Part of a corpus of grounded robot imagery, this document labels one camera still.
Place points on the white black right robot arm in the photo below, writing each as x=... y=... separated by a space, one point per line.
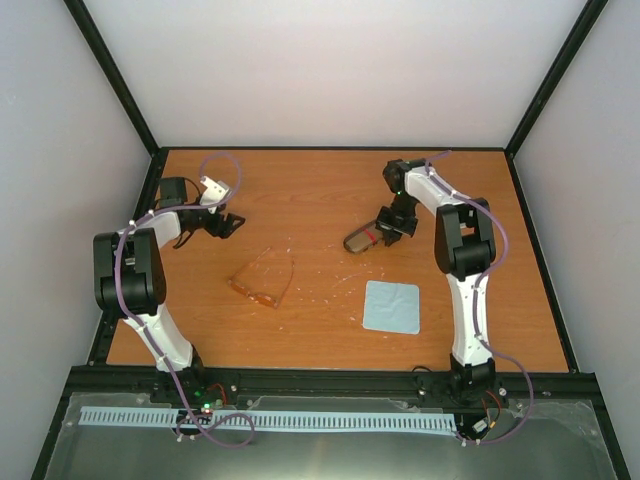
x=464 y=251

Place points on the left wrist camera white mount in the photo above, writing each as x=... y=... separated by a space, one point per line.
x=213 y=195

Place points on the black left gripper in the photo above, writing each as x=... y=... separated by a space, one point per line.
x=224 y=230

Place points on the black frame post right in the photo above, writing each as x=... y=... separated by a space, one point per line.
x=576 y=37

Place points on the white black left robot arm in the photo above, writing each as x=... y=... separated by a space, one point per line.
x=129 y=278

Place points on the black frame post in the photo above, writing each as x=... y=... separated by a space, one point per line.
x=576 y=37
x=98 y=47

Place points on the black frame post left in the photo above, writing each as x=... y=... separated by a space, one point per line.
x=98 y=47

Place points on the light blue cleaning cloth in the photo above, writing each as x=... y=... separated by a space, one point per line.
x=392 y=308

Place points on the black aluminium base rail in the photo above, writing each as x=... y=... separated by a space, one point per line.
x=418 y=388

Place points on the plaid glasses case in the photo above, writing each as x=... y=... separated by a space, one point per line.
x=363 y=238

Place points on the light blue slotted cable duct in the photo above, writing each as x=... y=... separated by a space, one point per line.
x=279 y=421

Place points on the orange sunglasses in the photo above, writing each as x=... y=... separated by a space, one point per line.
x=266 y=279

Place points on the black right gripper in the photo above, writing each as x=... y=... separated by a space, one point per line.
x=395 y=233

